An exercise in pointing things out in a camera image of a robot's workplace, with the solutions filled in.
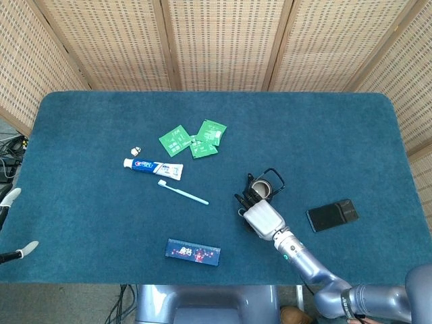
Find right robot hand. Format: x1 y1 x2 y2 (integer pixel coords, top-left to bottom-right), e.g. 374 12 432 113
234 173 286 242

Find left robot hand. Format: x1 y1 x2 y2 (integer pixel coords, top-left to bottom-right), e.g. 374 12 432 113
0 187 40 266

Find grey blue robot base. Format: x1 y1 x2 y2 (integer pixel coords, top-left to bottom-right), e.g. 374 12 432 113
134 285 281 324

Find black teapot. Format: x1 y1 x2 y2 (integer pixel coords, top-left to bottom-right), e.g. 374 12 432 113
245 167 286 205

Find black smartphone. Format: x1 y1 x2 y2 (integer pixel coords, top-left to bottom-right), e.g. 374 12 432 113
306 203 346 234

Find dark blue printed box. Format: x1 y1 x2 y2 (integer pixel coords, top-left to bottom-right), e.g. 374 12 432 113
164 238 222 267

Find light blue toothbrush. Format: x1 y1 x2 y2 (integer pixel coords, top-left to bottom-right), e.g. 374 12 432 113
157 179 210 206

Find green sachet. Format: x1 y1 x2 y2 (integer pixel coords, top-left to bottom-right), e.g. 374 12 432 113
195 119 227 147
189 134 218 159
158 124 194 158

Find blue table cloth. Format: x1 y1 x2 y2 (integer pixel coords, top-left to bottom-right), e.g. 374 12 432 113
0 90 432 286

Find brown shoe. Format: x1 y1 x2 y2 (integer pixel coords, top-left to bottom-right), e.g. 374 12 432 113
280 305 313 324

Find blue white toothpaste tube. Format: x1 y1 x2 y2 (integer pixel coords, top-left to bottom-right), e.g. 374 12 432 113
123 157 185 181

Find woven bamboo screen panel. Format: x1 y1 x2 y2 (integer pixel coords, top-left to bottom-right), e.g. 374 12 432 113
347 0 432 234
0 0 92 136
151 0 294 92
263 0 419 92
26 0 182 92

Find black cable bundle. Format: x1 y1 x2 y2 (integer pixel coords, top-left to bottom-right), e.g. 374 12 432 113
0 133 30 185

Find black floor cables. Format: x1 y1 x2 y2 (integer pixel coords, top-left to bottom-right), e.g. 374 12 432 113
106 284 136 324

